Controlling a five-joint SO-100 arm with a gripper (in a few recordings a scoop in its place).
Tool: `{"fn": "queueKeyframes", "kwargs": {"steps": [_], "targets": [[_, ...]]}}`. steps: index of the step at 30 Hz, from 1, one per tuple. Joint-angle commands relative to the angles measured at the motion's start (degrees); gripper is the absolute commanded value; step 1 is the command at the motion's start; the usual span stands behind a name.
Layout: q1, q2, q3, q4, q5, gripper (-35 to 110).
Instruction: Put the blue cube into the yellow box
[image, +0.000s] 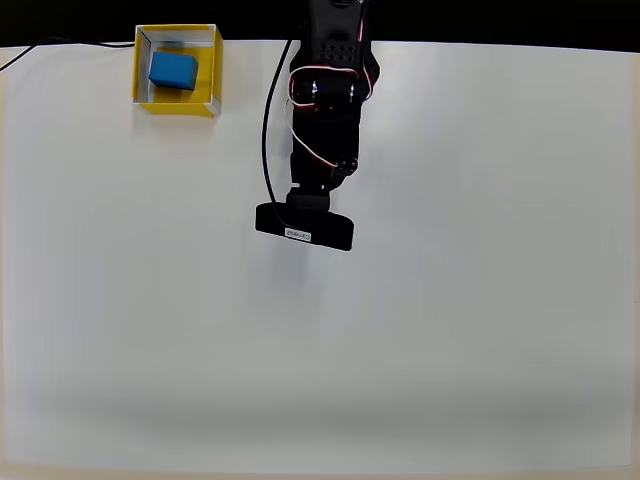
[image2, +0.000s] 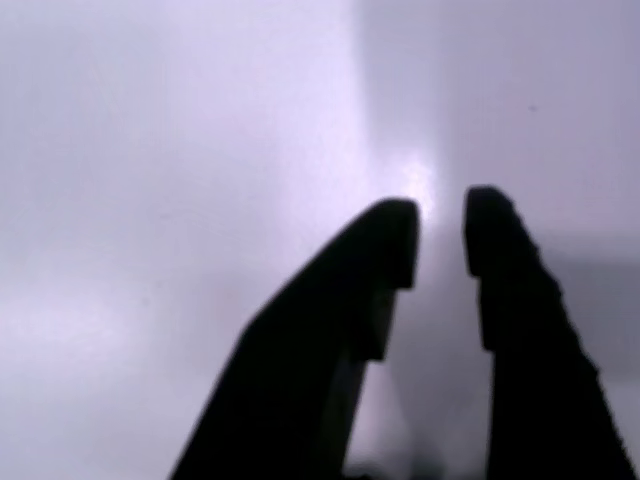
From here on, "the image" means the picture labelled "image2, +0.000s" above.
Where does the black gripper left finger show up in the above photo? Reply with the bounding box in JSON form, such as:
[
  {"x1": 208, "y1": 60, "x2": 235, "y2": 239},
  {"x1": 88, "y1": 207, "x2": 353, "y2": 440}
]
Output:
[{"x1": 167, "y1": 196, "x2": 421, "y2": 480}]

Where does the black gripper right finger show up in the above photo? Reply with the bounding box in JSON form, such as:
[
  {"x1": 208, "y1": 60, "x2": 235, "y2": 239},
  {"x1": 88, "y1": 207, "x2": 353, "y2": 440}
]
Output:
[{"x1": 461, "y1": 185, "x2": 640, "y2": 480}]

